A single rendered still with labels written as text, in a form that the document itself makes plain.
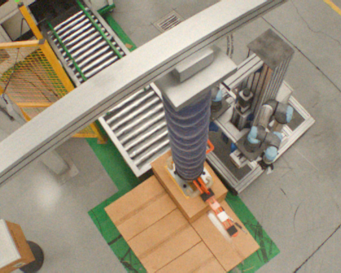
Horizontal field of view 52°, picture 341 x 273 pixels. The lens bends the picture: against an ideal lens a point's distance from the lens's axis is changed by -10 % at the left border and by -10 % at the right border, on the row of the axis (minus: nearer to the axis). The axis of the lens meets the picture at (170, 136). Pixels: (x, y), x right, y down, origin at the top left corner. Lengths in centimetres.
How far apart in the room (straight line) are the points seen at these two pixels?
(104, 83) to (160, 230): 252
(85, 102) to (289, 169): 343
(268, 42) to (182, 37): 134
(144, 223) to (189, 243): 47
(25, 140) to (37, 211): 331
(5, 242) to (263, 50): 272
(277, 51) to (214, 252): 196
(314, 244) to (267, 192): 83
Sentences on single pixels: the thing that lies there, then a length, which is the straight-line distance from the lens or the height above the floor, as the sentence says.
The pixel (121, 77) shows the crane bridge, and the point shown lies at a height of 305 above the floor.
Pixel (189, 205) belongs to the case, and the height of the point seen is 94.
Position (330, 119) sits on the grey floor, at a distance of 484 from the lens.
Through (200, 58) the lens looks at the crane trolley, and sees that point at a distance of 143.
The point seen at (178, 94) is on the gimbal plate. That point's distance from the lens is 145.
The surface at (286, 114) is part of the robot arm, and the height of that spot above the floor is 165.
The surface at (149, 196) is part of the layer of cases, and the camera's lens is 373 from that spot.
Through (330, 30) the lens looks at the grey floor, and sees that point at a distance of 557.
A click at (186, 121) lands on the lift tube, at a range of 182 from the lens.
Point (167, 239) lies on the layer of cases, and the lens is 365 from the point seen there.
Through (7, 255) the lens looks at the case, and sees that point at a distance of 357.
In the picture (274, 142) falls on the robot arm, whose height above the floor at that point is 185.
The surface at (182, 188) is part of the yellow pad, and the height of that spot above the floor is 108.
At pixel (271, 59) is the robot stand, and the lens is 257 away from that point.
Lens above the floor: 418
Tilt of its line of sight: 70 degrees down
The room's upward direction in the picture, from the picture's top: 10 degrees counter-clockwise
